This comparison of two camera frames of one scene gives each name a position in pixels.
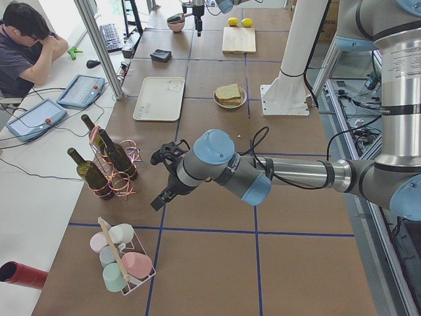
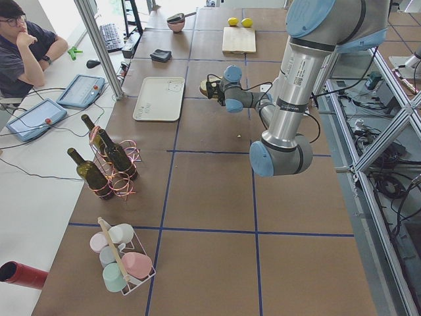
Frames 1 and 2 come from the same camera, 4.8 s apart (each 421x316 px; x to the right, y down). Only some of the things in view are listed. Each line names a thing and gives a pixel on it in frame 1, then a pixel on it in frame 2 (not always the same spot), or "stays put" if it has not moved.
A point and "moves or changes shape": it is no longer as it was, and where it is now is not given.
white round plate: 243,97 moves or changes shape
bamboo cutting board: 237,39 stays put
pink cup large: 137,264 stays put
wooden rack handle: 114,249 stays put
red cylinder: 18,272 stays put
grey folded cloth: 160,55 stays put
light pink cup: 97,240 stays put
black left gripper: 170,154 -> 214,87
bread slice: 228,91 moves or changes shape
